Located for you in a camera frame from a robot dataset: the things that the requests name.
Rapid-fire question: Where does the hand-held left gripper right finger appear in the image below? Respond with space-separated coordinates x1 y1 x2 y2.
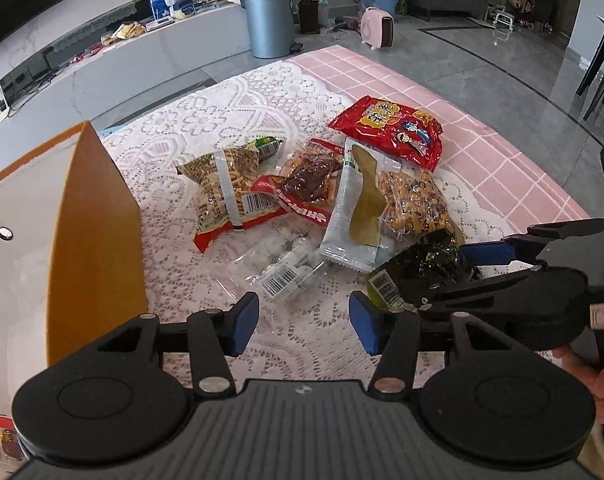
348 291 513 395

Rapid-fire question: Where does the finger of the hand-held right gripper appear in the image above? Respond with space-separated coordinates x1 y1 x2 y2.
416 266 546 322
459 218 604 267

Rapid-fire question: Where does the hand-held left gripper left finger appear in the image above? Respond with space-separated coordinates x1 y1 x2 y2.
97 291 261 397

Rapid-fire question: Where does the dark green seaweed packet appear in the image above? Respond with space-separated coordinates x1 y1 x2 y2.
366 232 482 311

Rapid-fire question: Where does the braised meat packet red label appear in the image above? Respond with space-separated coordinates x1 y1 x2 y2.
252 138 345 223

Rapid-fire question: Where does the orange and white storage box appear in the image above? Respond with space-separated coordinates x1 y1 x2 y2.
0 121 150 466

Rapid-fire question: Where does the person's right hand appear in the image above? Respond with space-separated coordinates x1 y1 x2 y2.
552 345 604 423

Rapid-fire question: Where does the clear packet of white candies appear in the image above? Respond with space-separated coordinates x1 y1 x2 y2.
217 225 333 303

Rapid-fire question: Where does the white and green snack packet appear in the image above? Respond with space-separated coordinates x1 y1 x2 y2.
319 137 407 273

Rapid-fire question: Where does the clear packet of brown nuts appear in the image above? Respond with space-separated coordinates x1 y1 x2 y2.
377 167 455 238

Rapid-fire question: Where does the striped cracker stick packet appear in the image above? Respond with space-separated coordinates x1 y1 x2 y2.
176 146 287 253

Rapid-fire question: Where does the large red snack packet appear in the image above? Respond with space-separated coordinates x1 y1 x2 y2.
328 95 445 172

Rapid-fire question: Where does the pink checked tablecloth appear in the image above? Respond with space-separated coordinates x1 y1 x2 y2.
284 45 600 231

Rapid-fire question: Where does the green sausage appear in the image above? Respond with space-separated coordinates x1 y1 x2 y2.
245 136 285 162

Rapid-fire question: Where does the white lace tablecloth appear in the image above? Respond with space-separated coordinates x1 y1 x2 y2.
89 62 582 396

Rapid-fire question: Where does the small white stool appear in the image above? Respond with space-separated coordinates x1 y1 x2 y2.
486 7 517 29

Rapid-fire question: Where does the pink space heater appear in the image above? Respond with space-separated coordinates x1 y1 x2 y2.
360 6 397 51

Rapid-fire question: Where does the small red packet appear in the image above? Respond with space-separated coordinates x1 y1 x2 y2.
0 414 30 461

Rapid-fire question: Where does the grey and white tv cabinet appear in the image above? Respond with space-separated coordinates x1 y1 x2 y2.
0 0 253 126

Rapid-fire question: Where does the grey-blue trash can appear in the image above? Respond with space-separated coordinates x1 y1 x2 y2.
243 0 295 59

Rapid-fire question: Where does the pile of snack packets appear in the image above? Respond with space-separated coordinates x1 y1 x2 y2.
101 21 147 46

